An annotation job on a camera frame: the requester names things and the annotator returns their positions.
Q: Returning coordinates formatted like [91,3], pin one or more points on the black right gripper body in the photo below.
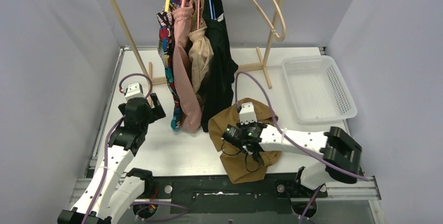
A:
[246,126]

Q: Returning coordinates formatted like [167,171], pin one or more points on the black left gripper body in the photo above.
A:
[152,108]

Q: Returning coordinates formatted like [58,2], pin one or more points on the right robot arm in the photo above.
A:
[337,154]

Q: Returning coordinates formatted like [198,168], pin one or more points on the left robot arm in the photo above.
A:
[112,190]

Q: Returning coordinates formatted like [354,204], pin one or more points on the pink shorts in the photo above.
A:
[191,111]

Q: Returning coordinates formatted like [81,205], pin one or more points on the black shorts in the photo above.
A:
[219,92]

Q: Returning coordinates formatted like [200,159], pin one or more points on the beige shorts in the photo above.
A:
[200,53]

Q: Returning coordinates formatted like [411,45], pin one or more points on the colourful comic print shorts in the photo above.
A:
[165,51]

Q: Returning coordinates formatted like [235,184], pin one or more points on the wooden clothes rack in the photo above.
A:
[277,27]

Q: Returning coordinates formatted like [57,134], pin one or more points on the white plastic basket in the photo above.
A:
[317,89]

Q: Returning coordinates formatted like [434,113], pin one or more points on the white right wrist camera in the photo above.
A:
[247,114]

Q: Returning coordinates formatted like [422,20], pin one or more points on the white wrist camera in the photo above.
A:
[134,90]
[247,114]

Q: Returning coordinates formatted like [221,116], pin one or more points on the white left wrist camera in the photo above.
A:
[134,90]

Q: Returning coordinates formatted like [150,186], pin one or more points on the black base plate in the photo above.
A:
[216,194]

